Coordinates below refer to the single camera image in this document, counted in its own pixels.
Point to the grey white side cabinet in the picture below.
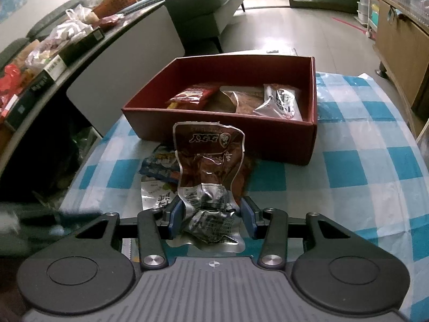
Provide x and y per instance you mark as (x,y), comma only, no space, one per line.
(100,82)

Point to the red green snack packet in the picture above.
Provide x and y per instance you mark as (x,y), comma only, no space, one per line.
(193,98)

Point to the brown orange snack packet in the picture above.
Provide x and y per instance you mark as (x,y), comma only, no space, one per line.
(245,98)

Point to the black box on cabinet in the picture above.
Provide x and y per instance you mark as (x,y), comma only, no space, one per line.
(48,76)

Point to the white rolling cart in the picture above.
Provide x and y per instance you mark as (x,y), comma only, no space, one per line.
(368,13)

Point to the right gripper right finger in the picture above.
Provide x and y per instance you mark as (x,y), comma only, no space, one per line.
(273,226)

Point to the red cardboard box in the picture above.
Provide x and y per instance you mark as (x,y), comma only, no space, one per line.
(266,138)

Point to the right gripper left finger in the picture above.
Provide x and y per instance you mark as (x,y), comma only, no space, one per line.
(151,227)

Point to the brown vacuum meat packet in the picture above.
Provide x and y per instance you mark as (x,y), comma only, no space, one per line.
(210,156)

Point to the wooden sideboard cabinet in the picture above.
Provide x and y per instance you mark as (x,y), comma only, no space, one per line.
(402,47)

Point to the green grey sofa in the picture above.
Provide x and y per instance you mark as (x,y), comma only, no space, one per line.
(199,23)

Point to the blue white checkered tablecloth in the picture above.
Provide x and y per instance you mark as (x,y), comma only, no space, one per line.
(366,173)

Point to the blue cartoon snack bag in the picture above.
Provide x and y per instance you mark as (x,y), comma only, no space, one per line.
(161,165)

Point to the white boxed snack pack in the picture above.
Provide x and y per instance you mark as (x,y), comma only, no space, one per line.
(155,193)

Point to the silver noodle snack bag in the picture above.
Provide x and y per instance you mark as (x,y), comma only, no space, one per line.
(280,102)

